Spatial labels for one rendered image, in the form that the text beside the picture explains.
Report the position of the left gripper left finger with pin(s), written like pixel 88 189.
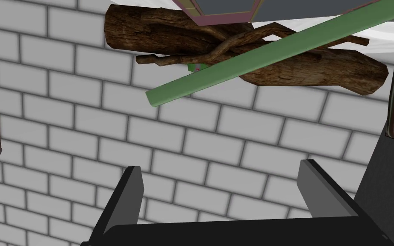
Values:
pixel 125 201

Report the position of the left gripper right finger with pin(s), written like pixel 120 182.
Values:
pixel 323 194

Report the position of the green flat beam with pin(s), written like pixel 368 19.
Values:
pixel 286 44

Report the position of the brown driftwood log table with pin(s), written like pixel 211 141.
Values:
pixel 169 32

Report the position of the pink framed grey panel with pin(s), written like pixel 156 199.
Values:
pixel 217 10

